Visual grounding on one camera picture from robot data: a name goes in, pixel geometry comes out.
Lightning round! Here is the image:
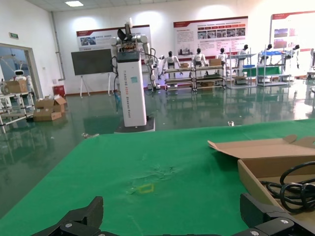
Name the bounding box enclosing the red floor box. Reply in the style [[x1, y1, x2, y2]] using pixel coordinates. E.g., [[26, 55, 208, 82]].
[[53, 85, 66, 98]]

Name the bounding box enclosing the cardboard box with oval hole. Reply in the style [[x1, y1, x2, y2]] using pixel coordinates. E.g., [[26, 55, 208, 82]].
[[207, 134, 315, 222]]

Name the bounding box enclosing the yellow rubber band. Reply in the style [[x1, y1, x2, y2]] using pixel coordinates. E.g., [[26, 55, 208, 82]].
[[137, 183, 155, 194]]

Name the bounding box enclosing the black power cable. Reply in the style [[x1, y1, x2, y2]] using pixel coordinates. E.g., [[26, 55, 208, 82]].
[[259, 161, 315, 214]]

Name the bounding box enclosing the taped cardboard box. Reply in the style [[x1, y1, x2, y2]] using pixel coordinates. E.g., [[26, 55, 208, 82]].
[[4, 80, 28, 94]]

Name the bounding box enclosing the white pipe frame trolley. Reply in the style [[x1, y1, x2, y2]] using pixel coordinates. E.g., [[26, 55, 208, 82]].
[[0, 90, 35, 134]]

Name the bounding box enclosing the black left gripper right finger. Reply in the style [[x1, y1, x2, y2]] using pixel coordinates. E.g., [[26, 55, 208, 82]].
[[236, 193, 315, 236]]

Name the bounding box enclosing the grey shelf rack green panel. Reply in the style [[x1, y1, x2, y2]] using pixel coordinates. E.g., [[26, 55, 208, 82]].
[[257, 50, 296, 87]]

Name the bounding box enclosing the flat closed cardboard box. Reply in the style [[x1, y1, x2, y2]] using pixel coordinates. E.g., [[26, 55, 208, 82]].
[[32, 108, 62, 122]]

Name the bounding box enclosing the metal roller rack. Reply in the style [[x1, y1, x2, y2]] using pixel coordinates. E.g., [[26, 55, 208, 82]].
[[163, 67, 195, 92], [194, 65, 227, 90]]

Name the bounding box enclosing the wide red white wall poster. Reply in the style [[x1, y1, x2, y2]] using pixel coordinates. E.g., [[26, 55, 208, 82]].
[[173, 16, 249, 59]]

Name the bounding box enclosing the tall red white wall poster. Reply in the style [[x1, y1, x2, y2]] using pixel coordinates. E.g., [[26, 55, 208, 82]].
[[270, 10, 315, 53]]

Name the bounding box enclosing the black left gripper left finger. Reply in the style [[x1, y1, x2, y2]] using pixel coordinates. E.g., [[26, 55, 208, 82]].
[[31, 196, 104, 236]]

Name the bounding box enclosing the white humanoid robot black head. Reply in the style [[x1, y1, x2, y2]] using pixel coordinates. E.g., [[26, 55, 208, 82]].
[[236, 44, 250, 74], [286, 44, 301, 70], [191, 48, 208, 67], [260, 43, 274, 65], [216, 48, 229, 66], [157, 50, 177, 80]]

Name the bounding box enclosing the dark screen on stand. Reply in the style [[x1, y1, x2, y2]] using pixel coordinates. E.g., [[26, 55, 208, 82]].
[[70, 48, 113, 97]]

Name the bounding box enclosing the grey wall pipe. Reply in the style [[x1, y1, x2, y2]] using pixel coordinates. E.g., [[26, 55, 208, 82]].
[[50, 11, 66, 81]]

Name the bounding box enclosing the small white round-head robot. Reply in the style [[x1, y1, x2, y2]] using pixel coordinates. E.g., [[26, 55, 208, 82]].
[[13, 68, 28, 82]]

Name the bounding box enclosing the open cardboard box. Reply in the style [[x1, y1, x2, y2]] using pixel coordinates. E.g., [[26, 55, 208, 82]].
[[34, 97, 57, 110], [53, 96, 67, 114]]

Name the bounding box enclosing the green table cloth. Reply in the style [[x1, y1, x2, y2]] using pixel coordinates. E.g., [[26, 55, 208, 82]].
[[0, 118, 315, 236]]

